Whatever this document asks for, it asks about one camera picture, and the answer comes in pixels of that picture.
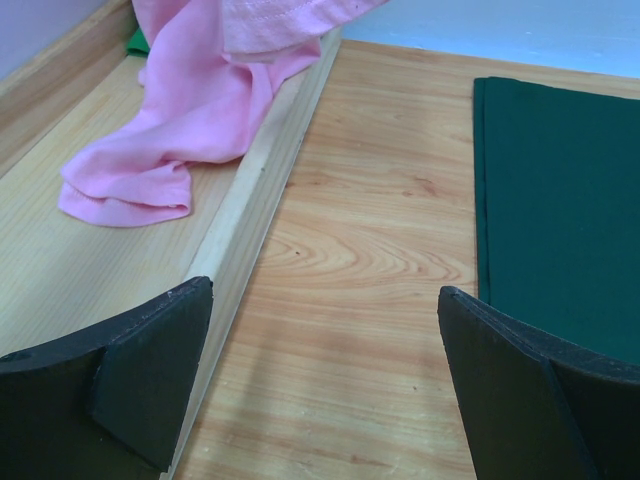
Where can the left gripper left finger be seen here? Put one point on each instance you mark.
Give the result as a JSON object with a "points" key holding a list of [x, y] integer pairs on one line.
{"points": [[107, 401]]}

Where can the pink cloth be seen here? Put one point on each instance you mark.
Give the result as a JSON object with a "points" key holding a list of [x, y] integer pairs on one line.
{"points": [[212, 73]]}

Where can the green garment on hanger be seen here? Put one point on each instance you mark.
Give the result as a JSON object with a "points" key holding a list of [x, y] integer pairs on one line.
{"points": [[137, 45]]}

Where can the dark green surgical cloth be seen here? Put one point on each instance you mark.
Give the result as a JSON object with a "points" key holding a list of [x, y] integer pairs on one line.
{"points": [[557, 211]]}

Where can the wooden rack frame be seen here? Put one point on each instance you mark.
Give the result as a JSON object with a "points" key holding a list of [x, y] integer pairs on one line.
{"points": [[129, 233]]}

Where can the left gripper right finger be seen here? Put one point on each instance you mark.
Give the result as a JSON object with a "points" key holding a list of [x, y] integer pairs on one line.
{"points": [[533, 405]]}

